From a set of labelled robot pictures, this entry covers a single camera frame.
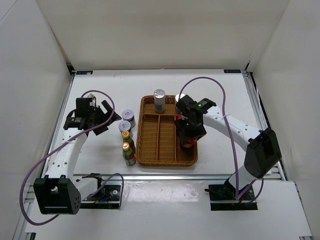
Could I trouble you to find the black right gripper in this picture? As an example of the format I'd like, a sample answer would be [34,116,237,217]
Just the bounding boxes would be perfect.
[174,116,207,145]

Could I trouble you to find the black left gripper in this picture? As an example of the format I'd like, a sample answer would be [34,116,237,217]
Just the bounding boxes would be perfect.
[88,100,121,136]

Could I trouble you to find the red-lid sauce jar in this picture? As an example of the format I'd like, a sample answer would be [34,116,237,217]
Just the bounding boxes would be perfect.
[180,137,198,149]
[176,113,182,121]

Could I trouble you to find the yellow-cap sauce bottle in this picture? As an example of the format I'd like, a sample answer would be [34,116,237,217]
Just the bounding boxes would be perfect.
[121,142,136,166]
[121,130,136,153]

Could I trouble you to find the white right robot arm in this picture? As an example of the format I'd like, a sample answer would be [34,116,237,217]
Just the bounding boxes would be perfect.
[175,95,282,200]

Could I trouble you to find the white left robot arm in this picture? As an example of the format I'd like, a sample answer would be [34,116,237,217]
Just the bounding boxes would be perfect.
[33,94,124,215]

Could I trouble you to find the far grey-lid spice jar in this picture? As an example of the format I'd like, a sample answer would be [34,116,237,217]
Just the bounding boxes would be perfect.
[121,109,136,128]

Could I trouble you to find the grey-lid spice jar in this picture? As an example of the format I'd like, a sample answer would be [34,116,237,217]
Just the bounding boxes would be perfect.
[118,120,133,137]
[121,109,136,128]

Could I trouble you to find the near grey-lid spice jar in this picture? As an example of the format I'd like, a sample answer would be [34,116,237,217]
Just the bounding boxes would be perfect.
[118,120,133,137]

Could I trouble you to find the brown wicker divided tray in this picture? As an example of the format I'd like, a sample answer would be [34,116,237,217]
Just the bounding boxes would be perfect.
[135,95,198,167]

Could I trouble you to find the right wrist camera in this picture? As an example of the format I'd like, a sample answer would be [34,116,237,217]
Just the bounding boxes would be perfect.
[176,94,196,114]

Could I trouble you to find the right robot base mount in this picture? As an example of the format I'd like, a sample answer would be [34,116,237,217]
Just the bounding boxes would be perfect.
[204,184,258,211]

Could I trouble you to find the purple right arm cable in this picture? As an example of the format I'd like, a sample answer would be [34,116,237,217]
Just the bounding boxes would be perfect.
[179,76,265,205]

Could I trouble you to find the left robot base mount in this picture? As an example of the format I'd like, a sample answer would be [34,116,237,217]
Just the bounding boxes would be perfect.
[80,173,125,210]

